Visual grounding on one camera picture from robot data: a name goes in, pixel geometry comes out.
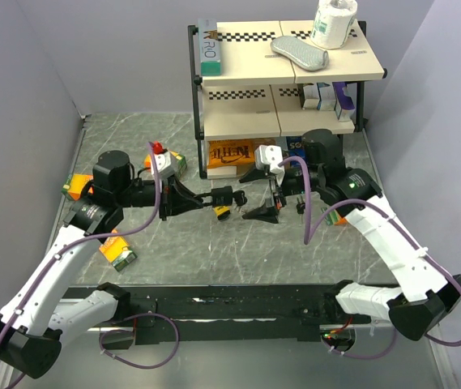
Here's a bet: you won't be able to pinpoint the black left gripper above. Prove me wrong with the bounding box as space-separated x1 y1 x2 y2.
115 172 203 220

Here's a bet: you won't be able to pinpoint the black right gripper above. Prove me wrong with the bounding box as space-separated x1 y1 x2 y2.
239 160 323 224

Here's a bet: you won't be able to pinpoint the black key bunch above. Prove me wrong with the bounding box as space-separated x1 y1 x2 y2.
233 190 248 212

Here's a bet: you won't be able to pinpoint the black padlock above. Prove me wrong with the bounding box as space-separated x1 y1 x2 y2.
196 186 233 207

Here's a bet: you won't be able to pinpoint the keys of orange padlock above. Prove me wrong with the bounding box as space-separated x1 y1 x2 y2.
296 195 306 224

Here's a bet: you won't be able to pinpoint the yellow padlock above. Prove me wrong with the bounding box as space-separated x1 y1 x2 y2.
213 206 231 221

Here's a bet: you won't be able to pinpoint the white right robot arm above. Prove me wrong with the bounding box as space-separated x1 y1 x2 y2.
242 129 461 347

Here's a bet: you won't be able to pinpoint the orange box by right arm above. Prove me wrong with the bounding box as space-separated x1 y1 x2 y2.
325 210 348 226

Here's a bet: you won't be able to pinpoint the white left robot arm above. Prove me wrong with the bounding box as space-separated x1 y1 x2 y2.
0 150 217 378

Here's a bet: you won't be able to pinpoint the orange green snack box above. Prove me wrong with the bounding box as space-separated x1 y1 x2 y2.
154 151 187 179

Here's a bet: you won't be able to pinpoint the kettle chips bag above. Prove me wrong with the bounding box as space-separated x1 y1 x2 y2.
206 138 276 179

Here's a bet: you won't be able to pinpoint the blue doritos bag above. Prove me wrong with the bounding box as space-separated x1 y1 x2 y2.
286 136 305 159

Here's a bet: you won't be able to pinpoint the orange snack box front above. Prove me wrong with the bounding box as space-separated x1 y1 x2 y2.
100 237 138 272

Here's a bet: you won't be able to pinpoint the white small carton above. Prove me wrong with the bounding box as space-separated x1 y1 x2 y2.
300 83 320 109

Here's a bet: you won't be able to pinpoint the orange green striped box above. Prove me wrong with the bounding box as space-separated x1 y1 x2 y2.
62 173 93 201

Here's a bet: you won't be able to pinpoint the beige two-tier shelf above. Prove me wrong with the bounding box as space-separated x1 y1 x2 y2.
188 20 387 179

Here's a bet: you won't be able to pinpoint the white blue carton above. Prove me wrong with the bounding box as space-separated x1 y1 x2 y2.
318 83 336 111

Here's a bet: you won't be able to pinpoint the purple white carton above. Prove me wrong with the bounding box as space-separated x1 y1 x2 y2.
333 82 356 122

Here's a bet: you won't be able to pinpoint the teal rio box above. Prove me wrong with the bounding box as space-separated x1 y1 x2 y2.
198 19 222 77

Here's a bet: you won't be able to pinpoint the grey sponge pouch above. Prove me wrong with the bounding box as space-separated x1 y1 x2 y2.
270 36 329 72

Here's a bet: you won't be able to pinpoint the white toilet paper roll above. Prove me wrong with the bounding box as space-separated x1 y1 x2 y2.
310 0 358 49

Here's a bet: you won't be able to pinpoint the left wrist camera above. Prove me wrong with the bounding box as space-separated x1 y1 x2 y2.
150 142 178 180

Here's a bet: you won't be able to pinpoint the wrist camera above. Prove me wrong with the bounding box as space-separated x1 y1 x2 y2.
150 142 178 180
254 145 285 186

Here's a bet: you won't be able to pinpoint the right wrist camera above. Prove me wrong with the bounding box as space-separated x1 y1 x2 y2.
254 145 285 186

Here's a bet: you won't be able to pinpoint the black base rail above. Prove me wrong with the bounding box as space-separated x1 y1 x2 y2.
79 283 389 346

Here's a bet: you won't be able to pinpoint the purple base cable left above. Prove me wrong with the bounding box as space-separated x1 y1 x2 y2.
98 310 181 370

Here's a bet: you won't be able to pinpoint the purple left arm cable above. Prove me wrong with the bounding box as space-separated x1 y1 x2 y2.
0 141 164 389

